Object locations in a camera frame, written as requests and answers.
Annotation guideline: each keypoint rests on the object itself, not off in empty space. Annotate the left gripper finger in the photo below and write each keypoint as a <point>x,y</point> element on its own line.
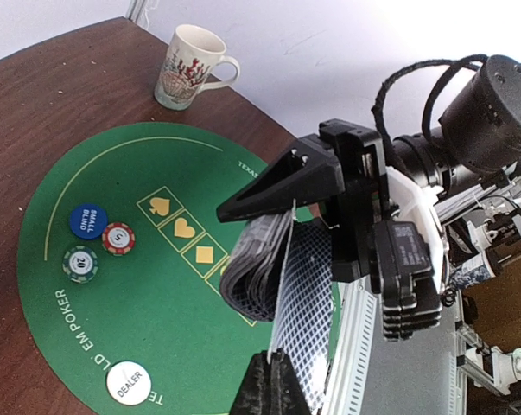
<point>270,387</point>

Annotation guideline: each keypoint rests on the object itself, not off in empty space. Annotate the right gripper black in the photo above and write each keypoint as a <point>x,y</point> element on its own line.
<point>348,166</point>

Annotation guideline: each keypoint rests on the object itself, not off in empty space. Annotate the single playing card blue back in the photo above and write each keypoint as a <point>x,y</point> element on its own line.
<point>305,307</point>

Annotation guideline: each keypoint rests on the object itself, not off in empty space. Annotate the white dealer button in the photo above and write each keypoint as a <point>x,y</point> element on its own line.
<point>128,383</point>

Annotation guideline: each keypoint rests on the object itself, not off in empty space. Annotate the blue small blind button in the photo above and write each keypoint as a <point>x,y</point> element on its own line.
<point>88,221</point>

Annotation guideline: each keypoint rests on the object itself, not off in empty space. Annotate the green twenty chip stack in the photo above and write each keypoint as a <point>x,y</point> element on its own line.
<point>80,264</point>

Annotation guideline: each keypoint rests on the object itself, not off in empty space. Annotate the deck of cards clear box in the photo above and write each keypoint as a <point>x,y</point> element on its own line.
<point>249,284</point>

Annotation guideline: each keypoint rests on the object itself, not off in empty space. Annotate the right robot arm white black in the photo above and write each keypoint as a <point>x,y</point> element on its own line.
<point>470,137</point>

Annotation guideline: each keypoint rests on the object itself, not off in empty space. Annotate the white patterned mug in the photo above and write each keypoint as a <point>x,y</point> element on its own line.
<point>192,55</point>

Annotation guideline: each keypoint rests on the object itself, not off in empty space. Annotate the round green poker mat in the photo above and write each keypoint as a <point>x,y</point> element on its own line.
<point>158,305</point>

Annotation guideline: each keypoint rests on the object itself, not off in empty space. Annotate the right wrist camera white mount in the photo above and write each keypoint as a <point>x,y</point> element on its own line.
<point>408,258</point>

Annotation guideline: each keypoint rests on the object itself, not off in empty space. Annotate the right aluminium frame post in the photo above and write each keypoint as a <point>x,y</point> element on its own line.
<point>136,10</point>

